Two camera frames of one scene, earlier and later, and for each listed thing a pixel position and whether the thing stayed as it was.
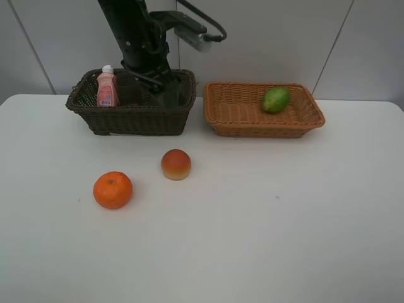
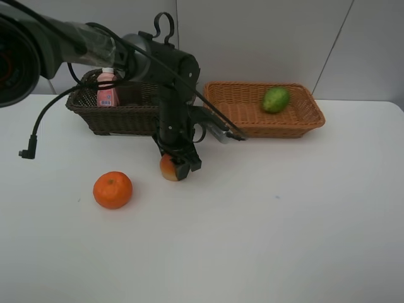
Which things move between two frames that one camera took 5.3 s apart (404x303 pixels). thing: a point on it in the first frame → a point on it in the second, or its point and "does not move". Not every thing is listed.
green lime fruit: (275, 100) does not move
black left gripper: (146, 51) → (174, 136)
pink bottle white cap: (106, 88) does not move
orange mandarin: (112, 189) does not move
